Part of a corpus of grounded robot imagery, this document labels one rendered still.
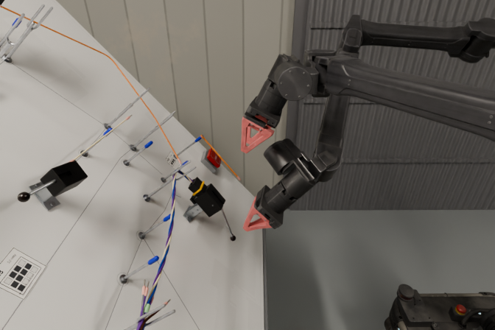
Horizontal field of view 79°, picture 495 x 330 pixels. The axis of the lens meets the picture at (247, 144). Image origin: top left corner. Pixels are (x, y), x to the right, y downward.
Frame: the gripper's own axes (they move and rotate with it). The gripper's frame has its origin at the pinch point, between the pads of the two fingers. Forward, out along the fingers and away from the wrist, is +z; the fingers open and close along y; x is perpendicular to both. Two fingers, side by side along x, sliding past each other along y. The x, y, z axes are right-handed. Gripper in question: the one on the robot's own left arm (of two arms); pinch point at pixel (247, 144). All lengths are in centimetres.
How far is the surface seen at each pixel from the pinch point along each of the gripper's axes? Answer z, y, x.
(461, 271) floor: 52, -109, 156
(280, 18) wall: -27, -127, -15
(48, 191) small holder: 11.8, 25.4, -23.5
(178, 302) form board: 26.4, 20.1, 2.3
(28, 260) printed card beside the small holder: 16.4, 32.8, -19.0
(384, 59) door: -35, -136, 50
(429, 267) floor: 59, -109, 140
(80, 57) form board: 4.0, -8.8, -46.0
